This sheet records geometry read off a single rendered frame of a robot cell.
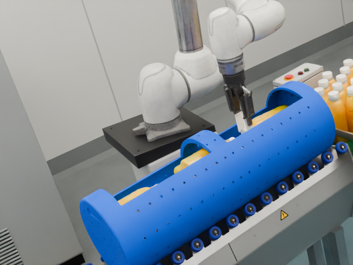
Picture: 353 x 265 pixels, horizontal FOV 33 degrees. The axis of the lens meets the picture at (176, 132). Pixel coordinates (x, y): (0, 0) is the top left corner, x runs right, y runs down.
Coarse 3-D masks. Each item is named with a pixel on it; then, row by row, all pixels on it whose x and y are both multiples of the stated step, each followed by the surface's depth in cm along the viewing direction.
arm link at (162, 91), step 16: (160, 64) 242; (144, 80) 239; (160, 80) 237; (176, 80) 242; (144, 96) 240; (160, 96) 239; (176, 96) 242; (144, 112) 244; (160, 112) 241; (176, 112) 246
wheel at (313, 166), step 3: (309, 162) 213; (312, 162) 213; (315, 162) 213; (306, 165) 213; (309, 165) 212; (312, 165) 213; (315, 165) 213; (306, 168) 213; (309, 168) 212; (312, 168) 212; (315, 168) 212; (318, 168) 213; (309, 171) 212; (312, 171) 212; (315, 171) 212
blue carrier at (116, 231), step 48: (288, 96) 221; (192, 144) 207; (240, 144) 192; (288, 144) 198; (96, 192) 182; (144, 192) 178; (192, 192) 182; (240, 192) 191; (96, 240) 190; (144, 240) 174
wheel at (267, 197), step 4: (264, 192) 203; (268, 192) 204; (260, 196) 203; (264, 196) 203; (268, 196) 203; (260, 200) 203; (264, 200) 203; (268, 200) 203; (264, 204) 203; (268, 204) 203
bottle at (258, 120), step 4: (276, 108) 218; (280, 108) 218; (284, 108) 218; (268, 112) 217; (272, 112) 216; (276, 112) 216; (260, 116) 215; (264, 116) 214; (268, 116) 214; (252, 120) 214; (256, 120) 213; (260, 120) 213; (256, 124) 212
